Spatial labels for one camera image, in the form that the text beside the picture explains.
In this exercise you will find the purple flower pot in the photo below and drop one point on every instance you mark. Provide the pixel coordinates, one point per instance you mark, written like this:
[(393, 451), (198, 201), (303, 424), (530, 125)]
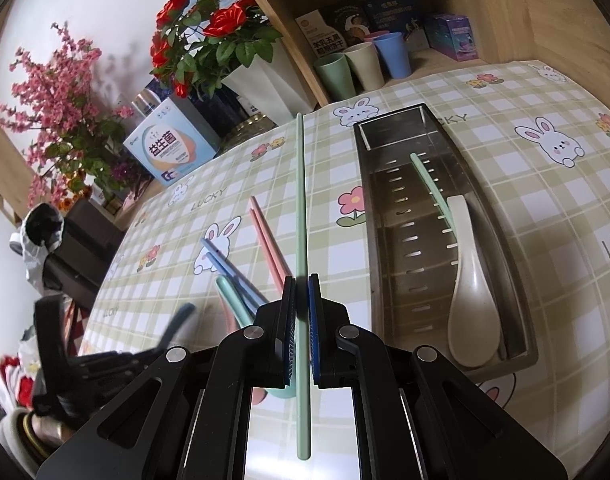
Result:
[(127, 172)]

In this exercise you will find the steel perforated utensil tray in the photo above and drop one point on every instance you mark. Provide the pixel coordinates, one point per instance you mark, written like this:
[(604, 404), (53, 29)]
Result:
[(400, 260)]

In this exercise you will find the pink blossom plant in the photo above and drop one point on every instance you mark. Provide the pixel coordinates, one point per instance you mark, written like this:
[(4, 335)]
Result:
[(50, 95)]

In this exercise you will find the dark box with moon print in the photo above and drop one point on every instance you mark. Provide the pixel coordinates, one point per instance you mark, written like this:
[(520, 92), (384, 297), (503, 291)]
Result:
[(345, 22)]

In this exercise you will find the person's left forearm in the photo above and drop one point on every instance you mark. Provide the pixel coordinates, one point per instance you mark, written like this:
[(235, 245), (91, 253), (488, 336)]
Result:
[(15, 435)]

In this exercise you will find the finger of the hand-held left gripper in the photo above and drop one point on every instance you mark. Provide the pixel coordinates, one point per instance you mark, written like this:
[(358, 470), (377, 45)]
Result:
[(115, 364)]

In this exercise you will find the blue cup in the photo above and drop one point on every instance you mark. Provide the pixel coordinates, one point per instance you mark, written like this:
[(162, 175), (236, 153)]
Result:
[(394, 57)]

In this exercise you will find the beige spoon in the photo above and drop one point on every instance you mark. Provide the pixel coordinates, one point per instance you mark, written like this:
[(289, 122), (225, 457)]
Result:
[(472, 325)]

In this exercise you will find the green cup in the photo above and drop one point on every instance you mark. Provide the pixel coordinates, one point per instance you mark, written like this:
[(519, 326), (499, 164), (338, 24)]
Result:
[(335, 80)]

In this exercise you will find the blue chopstick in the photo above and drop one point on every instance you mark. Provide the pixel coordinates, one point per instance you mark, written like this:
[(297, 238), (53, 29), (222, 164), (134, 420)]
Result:
[(230, 281), (230, 269)]

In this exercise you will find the purple box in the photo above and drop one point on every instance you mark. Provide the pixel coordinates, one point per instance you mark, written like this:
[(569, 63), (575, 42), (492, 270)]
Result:
[(452, 35)]

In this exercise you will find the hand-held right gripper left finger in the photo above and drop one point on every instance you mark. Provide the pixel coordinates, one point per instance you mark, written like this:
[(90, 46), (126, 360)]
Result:
[(289, 340)]

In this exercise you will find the red rose bouquet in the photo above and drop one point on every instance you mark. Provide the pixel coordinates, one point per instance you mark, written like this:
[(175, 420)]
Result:
[(230, 20)]

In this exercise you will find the white and blue box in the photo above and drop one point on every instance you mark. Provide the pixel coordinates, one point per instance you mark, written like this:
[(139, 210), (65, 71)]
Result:
[(170, 150)]

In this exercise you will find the white and grey cloth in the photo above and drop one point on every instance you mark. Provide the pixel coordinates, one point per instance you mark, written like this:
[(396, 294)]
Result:
[(32, 260)]

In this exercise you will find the white faceted vase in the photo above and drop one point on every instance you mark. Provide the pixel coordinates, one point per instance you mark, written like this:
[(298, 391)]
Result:
[(270, 90)]

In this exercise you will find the checked rabbit print tablecloth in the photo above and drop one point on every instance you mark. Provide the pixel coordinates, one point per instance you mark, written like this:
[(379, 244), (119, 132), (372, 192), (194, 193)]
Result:
[(535, 260)]

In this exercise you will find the green spoon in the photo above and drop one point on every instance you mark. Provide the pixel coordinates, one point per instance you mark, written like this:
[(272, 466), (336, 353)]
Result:
[(232, 300)]

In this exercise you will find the pink cup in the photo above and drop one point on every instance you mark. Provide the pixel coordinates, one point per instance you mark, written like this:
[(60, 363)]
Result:
[(377, 37)]

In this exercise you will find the metal tumbler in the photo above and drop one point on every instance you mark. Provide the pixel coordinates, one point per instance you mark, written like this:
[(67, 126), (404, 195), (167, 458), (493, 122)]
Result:
[(145, 105)]

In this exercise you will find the dark blue printed box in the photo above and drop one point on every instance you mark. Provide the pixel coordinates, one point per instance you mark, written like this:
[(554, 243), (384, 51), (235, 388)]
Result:
[(392, 10)]

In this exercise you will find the beige cup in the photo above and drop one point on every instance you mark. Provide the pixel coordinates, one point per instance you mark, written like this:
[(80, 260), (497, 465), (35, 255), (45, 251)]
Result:
[(365, 67)]

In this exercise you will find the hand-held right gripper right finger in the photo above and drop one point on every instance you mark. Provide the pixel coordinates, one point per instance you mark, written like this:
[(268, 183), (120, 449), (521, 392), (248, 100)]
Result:
[(313, 330)]

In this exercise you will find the golden glass dish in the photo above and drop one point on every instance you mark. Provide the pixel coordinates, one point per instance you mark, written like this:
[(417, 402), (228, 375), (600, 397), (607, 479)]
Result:
[(250, 127)]

